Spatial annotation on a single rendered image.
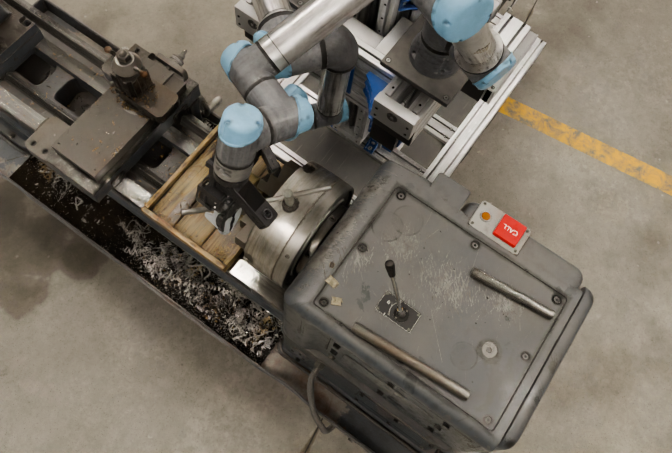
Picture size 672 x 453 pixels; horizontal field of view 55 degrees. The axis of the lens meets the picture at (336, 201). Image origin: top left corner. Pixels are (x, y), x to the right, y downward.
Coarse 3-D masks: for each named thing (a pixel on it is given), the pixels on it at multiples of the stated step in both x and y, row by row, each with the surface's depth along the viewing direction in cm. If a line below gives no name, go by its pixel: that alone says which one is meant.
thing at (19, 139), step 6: (0, 120) 227; (0, 126) 228; (6, 126) 227; (12, 126) 224; (0, 132) 228; (6, 132) 227; (12, 132) 226; (18, 132) 225; (12, 138) 226; (18, 138) 226; (24, 138) 226; (18, 144) 226; (24, 144) 226
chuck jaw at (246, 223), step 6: (246, 216) 164; (240, 222) 165; (246, 222) 163; (252, 222) 163; (246, 228) 162; (252, 228) 163; (240, 234) 161; (246, 234) 162; (240, 240) 161; (246, 240) 161; (240, 246) 164; (252, 258) 161
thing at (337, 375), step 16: (288, 352) 206; (304, 352) 190; (320, 352) 177; (336, 368) 176; (336, 384) 202; (352, 384) 175; (352, 400) 202; (368, 400) 184; (384, 400) 173; (384, 416) 190; (400, 416) 172; (400, 432) 198; (416, 432) 178; (416, 448) 198; (432, 448) 178; (448, 448) 170
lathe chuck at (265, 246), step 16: (304, 176) 157; (320, 176) 159; (336, 176) 165; (320, 192) 155; (304, 208) 152; (272, 224) 152; (288, 224) 152; (256, 240) 155; (272, 240) 153; (288, 240) 152; (256, 256) 157; (272, 256) 154; (272, 272) 158
